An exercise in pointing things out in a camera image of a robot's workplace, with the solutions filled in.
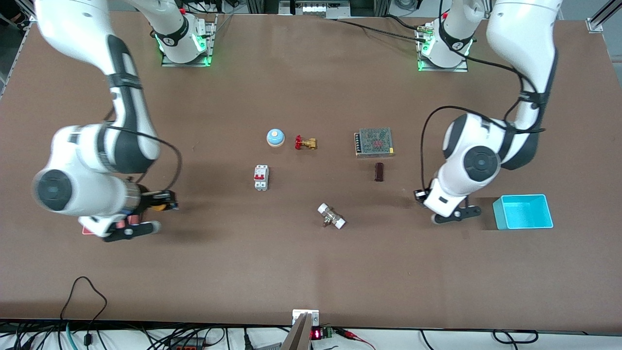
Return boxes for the black cable across table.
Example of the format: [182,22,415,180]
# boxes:
[335,18,428,40]

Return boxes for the pink plastic bin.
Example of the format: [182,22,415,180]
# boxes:
[82,213,142,236]

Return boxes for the thin black looped cable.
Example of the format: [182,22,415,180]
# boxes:
[59,276,108,347]

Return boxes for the metal fitting white ends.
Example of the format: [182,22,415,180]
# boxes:
[317,203,346,229]

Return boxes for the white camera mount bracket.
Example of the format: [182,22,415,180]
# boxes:
[292,309,320,327]

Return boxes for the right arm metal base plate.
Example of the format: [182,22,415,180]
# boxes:
[161,15,217,68]

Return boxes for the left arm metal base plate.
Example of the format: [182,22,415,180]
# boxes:
[417,22,469,73]

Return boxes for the cyan plastic bin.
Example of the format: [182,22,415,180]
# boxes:
[492,194,554,230]

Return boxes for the white power strip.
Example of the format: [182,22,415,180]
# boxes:
[279,0,350,19]

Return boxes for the metal mesh power supply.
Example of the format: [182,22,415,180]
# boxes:
[354,127,395,158]

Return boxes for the orange black box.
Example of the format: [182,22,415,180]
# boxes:
[165,337,207,350]

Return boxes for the grey aluminium bar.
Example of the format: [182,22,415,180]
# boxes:
[281,313,312,350]

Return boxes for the red clip lead cable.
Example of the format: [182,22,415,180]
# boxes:
[335,329,377,350]

